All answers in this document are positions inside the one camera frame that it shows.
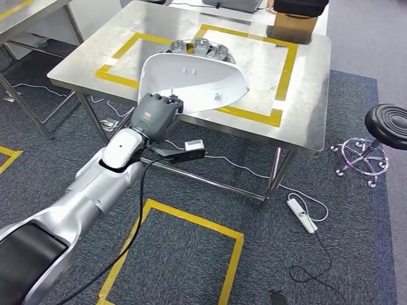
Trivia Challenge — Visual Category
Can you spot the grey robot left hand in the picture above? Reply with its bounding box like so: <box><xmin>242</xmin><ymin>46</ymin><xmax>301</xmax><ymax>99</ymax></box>
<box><xmin>131</xmin><ymin>92</ymin><xmax>185</xmax><ymax>144</ymax></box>

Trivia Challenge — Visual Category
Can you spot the white plastic mirror housing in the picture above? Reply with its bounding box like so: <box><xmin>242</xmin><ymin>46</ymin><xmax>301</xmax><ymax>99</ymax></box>
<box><xmin>137</xmin><ymin>52</ymin><xmax>251</xmax><ymax>116</ymax></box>

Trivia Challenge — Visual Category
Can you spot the steel workbench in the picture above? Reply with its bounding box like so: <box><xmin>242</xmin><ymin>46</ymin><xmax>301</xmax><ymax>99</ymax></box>
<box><xmin>47</xmin><ymin>0</ymin><xmax>332</xmax><ymax>213</ymax></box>

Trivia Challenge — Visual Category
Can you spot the white desk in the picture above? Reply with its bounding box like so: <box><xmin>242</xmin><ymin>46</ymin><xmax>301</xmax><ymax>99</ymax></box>
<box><xmin>168</xmin><ymin>0</ymin><xmax>330</xmax><ymax>37</ymax></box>

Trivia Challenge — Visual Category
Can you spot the brown cardboard box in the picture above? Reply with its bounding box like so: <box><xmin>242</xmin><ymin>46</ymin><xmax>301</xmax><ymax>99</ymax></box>
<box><xmin>273</xmin><ymin>11</ymin><xmax>319</xmax><ymax>33</ymax></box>

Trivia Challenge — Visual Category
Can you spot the black bag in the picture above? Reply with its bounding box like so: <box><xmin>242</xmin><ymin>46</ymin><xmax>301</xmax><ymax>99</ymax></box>
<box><xmin>273</xmin><ymin>0</ymin><xmax>330</xmax><ymax>19</ymax></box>

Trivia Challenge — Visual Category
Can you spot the white power strip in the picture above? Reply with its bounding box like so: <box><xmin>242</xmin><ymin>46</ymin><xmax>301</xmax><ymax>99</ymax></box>
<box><xmin>286</xmin><ymin>197</ymin><xmax>319</xmax><ymax>235</ymax></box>
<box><xmin>100</xmin><ymin>118</ymin><xmax>119</xmax><ymax>133</ymax></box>

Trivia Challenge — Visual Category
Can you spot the grey wheel hubcap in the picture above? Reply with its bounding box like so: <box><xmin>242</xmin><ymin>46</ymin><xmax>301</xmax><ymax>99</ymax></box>
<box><xmin>160</xmin><ymin>37</ymin><xmax>236</xmax><ymax>65</ymax></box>

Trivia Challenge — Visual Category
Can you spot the yellow floor tape square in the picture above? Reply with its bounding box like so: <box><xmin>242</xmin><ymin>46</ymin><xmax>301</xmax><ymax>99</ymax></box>
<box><xmin>0</xmin><ymin>146</ymin><xmax>24</xmax><ymax>176</ymax></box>

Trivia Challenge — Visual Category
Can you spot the black round stool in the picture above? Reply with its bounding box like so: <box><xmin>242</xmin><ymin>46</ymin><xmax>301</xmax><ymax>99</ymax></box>
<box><xmin>330</xmin><ymin>103</ymin><xmax>407</xmax><ymax>189</ymax></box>

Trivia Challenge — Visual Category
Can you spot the yellow tape rectangle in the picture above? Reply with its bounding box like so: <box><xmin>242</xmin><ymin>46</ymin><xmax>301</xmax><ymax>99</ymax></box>
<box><xmin>0</xmin><ymin>0</ymin><xmax>35</xmax><ymax>22</ymax></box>

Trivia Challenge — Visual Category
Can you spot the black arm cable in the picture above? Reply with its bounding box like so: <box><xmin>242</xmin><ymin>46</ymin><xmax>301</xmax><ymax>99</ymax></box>
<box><xmin>58</xmin><ymin>157</ymin><xmax>167</xmax><ymax>305</ymax></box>

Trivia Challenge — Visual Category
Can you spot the white floor cable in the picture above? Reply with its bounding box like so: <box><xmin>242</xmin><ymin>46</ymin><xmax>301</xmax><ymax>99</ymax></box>
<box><xmin>12</xmin><ymin>83</ymin><xmax>135</xmax><ymax>119</ymax></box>
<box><xmin>165</xmin><ymin>139</ymin><xmax>330</xmax><ymax>223</ymax></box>

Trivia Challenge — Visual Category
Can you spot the black floor cable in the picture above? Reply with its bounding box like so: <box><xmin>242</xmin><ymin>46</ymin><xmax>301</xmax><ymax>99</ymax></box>
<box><xmin>288</xmin><ymin>230</ymin><xmax>348</xmax><ymax>305</ymax></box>

